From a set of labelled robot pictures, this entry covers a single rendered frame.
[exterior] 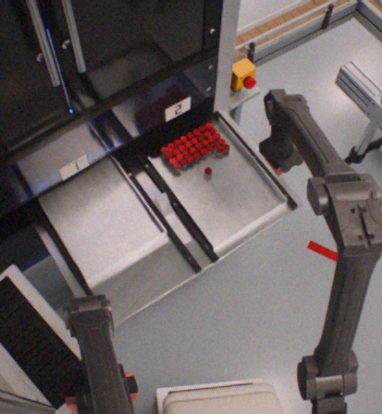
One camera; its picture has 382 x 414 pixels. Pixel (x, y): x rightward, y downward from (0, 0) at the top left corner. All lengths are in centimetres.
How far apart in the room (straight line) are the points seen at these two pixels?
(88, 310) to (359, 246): 46
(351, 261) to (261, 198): 79
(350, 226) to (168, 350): 160
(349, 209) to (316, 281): 166
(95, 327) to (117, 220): 69
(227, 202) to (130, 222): 28
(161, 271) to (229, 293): 94
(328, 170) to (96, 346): 46
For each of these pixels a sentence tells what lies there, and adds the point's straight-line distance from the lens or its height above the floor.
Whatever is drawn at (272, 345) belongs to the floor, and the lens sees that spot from 233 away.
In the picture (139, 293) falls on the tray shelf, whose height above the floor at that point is 88.
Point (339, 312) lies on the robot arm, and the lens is 88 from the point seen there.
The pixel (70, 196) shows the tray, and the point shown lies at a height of 88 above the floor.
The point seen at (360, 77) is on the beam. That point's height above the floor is 55.
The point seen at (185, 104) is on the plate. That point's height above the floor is 102.
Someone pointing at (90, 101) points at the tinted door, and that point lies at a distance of 130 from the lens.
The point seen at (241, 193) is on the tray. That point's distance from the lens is 155.
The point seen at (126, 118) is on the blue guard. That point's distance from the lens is 142.
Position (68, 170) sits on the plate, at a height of 102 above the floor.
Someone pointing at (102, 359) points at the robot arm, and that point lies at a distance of 80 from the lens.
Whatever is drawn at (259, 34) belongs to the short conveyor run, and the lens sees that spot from 188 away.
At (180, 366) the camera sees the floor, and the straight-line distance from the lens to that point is 228.
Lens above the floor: 226
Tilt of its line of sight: 65 degrees down
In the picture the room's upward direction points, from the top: 2 degrees clockwise
